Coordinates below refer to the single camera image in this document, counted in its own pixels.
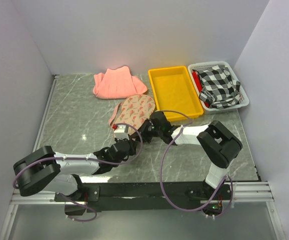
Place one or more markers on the yellow plastic tray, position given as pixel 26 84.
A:
pixel 174 92

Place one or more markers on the red cloth in basket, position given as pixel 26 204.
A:
pixel 197 81

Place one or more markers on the black base beam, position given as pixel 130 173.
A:
pixel 143 195

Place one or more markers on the pink mesh laundry bag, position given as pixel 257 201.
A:
pixel 134 110

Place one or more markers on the black white checkered cloth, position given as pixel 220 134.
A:
pixel 220 90

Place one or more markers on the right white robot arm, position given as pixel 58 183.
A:
pixel 218 142

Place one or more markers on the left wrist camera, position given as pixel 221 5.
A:
pixel 121 132

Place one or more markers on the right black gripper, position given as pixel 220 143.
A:
pixel 144 127

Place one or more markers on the white plastic basket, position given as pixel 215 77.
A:
pixel 244 101

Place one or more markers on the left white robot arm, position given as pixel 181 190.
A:
pixel 47 170

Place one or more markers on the aluminium rail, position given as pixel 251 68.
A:
pixel 243 192

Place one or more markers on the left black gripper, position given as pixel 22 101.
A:
pixel 134 145

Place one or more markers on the pink pleated skirt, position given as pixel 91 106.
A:
pixel 117 84

